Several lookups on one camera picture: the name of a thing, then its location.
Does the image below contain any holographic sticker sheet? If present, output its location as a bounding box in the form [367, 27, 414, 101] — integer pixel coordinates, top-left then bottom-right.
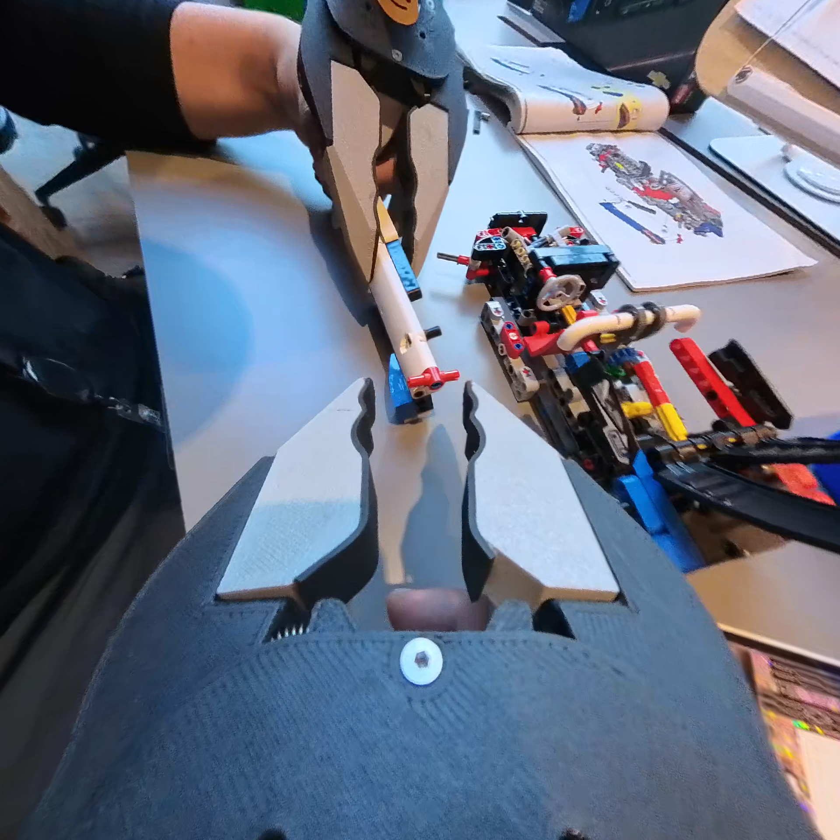
[722, 630, 840, 840]

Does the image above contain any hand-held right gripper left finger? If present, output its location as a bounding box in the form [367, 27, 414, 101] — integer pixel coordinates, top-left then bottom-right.
[215, 377, 380, 601]

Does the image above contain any person's right hand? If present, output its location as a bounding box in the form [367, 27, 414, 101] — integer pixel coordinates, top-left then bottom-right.
[386, 587, 491, 632]

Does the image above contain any open instruction booklet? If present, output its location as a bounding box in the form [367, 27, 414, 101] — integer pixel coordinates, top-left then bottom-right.
[459, 45, 818, 293]

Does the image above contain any black lanyard with badge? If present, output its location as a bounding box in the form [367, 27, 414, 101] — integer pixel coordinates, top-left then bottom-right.
[0, 354, 165, 427]

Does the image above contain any grey desk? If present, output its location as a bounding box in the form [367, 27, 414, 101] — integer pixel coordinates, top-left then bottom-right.
[125, 0, 840, 657]

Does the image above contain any black cardboard box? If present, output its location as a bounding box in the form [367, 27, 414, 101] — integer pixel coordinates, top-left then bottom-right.
[508, 0, 729, 116]

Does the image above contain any white blue brick panel assembly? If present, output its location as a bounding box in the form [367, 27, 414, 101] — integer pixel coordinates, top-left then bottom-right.
[367, 197, 460, 424]

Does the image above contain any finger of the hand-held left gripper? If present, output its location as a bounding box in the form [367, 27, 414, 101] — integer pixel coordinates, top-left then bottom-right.
[327, 61, 388, 286]
[387, 105, 452, 266]

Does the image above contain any black office chair base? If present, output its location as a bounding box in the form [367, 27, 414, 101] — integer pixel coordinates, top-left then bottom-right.
[33, 131, 126, 227]

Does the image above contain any person's left forearm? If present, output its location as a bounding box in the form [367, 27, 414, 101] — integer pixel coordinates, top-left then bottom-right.
[0, 0, 217, 142]

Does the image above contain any toy brick vehicle model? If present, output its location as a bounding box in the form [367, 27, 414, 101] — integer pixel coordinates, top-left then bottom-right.
[436, 210, 840, 572]

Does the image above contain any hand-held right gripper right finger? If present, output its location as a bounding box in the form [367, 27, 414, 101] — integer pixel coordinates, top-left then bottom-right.
[461, 381, 622, 618]

